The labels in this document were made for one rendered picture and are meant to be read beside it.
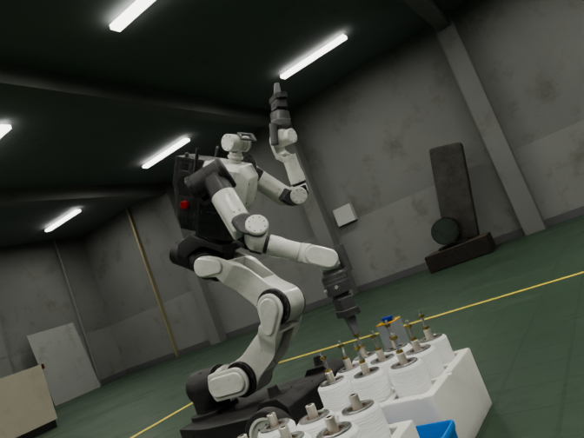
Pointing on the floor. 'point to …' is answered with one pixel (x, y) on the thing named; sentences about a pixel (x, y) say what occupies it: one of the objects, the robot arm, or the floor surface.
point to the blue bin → (445, 428)
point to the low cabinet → (26, 404)
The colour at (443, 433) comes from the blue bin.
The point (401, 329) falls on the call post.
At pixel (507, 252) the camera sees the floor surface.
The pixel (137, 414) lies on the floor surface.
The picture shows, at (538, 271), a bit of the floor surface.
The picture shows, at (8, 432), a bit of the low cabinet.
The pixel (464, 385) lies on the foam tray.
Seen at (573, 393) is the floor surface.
